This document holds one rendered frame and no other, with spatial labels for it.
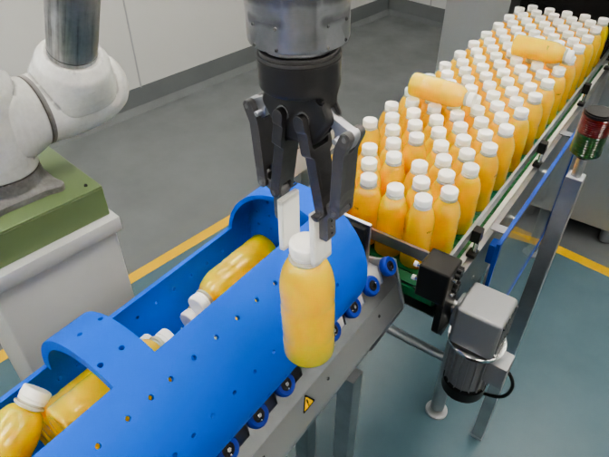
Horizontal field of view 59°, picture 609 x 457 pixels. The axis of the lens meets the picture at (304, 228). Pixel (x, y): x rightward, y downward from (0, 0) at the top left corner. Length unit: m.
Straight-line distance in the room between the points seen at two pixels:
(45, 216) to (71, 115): 0.22
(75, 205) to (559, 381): 1.86
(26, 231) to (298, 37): 0.93
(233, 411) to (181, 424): 0.09
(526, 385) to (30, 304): 1.76
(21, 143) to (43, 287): 0.33
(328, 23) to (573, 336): 2.23
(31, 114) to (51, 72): 0.09
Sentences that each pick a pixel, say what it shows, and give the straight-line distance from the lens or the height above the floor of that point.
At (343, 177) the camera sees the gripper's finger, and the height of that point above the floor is 1.50.
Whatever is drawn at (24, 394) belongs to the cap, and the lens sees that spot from 0.81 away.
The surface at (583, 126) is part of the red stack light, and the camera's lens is 1.29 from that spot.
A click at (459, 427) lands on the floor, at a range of 2.13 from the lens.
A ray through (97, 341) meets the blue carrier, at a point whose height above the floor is 1.23.
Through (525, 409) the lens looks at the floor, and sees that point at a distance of 2.25.
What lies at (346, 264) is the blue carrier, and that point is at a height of 1.15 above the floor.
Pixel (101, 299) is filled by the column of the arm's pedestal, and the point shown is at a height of 0.78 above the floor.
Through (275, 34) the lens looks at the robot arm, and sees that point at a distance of 0.45.
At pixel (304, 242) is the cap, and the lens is 0.60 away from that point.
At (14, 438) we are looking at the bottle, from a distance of 0.80.
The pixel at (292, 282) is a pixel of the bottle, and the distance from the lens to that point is 0.61.
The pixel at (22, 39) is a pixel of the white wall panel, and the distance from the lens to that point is 3.68.
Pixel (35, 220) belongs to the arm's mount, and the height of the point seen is 1.07.
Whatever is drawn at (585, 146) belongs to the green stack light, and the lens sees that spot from 1.30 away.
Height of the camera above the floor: 1.77
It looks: 39 degrees down
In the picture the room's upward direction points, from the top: straight up
